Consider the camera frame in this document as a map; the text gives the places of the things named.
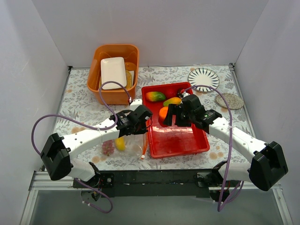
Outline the green yellow mango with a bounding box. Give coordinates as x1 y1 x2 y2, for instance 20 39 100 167
163 97 181 107

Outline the clear zip top bag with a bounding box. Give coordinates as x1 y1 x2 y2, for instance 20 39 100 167
99 134 148 159

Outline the orange tangerine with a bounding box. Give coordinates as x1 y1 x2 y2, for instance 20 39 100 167
158 106 168 122

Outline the red apple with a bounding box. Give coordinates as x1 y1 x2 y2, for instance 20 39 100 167
165 89 177 99

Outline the purple grape bunch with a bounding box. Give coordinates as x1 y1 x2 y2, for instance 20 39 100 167
101 140 115 156

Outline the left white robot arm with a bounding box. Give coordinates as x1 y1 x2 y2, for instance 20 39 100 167
41 105 152 188

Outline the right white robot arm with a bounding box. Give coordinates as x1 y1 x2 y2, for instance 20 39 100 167
163 94 288 191

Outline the orange plastic bin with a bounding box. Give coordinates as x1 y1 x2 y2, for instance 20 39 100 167
87 44 139 105

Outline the red green mango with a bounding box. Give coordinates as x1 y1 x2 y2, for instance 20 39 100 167
145 91 166 102

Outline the striped round plate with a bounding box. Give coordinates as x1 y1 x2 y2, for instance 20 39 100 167
187 67 220 92

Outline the red plastic tray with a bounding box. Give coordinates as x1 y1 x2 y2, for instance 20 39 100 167
141 82 210 158

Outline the yellow woven basket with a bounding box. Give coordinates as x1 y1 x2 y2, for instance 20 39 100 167
98 69 133 91

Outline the speckled small round plate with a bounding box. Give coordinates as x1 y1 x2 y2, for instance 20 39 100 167
215 93 244 110

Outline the floral table mat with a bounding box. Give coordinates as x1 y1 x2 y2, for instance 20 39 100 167
54 66 254 170

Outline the white rectangular plate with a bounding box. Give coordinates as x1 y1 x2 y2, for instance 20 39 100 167
99 57 127 87

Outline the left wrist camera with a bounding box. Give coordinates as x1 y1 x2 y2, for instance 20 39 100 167
129 99 143 111

